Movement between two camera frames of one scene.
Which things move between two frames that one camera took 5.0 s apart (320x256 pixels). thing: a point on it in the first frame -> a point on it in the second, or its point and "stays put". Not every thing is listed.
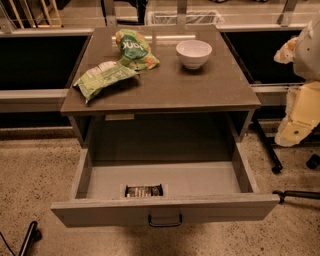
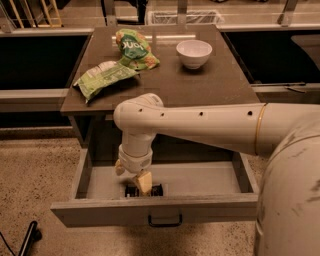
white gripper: [308, 55] -> [134, 163]
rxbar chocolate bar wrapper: [144, 191] stays put
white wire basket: [193, 17] stays put
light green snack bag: [101, 76] stays put
